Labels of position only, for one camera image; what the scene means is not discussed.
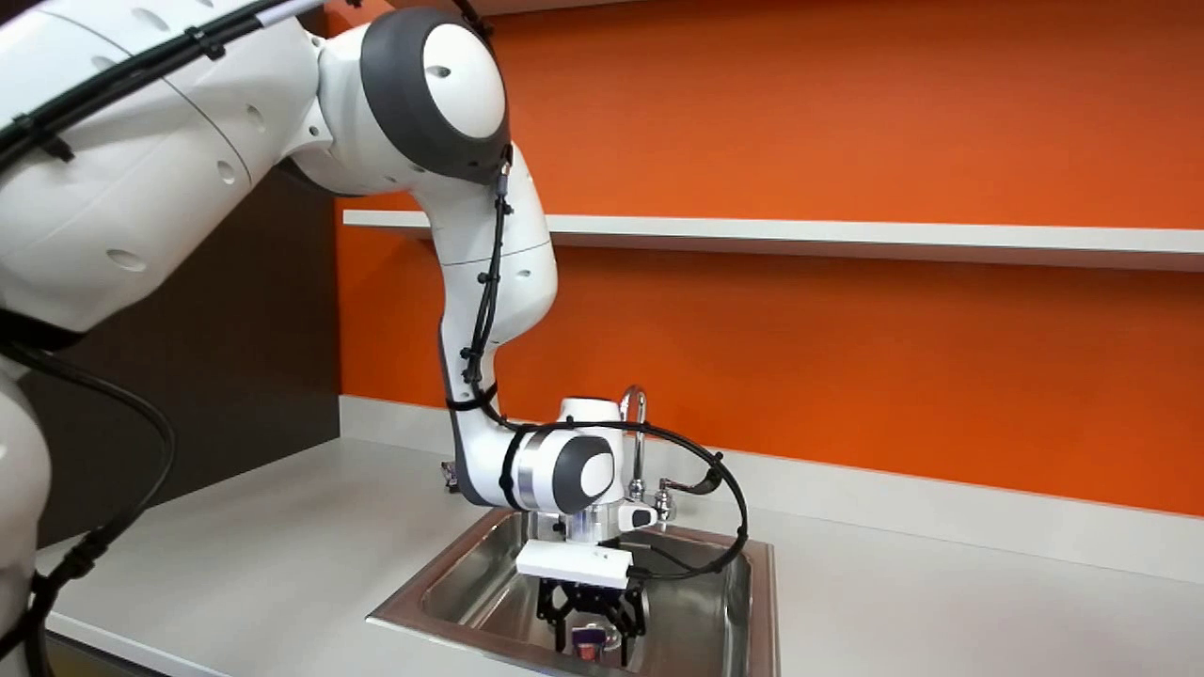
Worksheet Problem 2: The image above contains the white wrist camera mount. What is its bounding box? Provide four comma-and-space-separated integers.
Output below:
512, 536, 631, 593

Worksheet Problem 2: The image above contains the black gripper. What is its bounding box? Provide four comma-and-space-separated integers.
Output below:
535, 575, 650, 661

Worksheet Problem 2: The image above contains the chrome faucet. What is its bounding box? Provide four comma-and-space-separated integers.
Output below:
615, 382, 676, 534

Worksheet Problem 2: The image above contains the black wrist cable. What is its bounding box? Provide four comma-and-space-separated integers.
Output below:
597, 416, 752, 583

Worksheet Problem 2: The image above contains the stainless steel sink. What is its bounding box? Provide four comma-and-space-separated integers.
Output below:
368, 504, 782, 677

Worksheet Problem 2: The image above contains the white wall shelf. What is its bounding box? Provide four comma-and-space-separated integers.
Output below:
340, 207, 1204, 273

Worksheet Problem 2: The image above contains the dark wood cabinet panel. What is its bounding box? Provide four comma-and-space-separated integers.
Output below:
19, 159, 345, 546

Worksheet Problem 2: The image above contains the black base cable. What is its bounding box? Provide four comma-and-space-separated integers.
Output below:
0, 315, 182, 677

